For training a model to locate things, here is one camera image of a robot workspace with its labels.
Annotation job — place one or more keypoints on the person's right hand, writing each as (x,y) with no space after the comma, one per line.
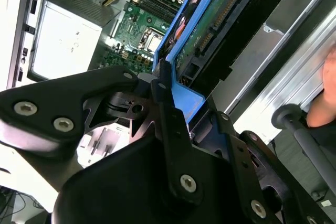
(329,90)

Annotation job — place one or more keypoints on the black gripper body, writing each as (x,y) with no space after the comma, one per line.
(118,190)

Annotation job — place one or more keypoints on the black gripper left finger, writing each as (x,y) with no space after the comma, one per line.
(52,98)

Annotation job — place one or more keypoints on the hard disk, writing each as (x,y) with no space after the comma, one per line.
(199,43)

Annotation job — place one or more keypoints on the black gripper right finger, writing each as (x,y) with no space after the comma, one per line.
(244,171)

